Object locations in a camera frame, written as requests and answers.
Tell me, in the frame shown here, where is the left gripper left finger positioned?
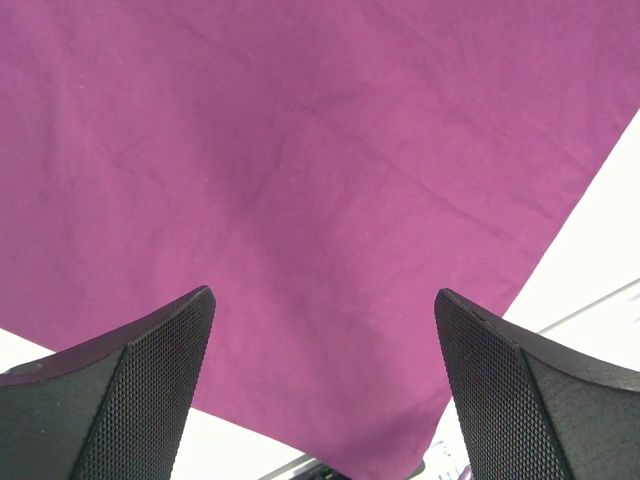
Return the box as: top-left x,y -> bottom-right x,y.
1,286 -> 215,479

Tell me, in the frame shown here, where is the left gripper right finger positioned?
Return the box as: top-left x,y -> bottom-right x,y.
434,289 -> 639,479

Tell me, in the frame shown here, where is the purple cloth mat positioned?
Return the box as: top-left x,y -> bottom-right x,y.
1,1 -> 639,479

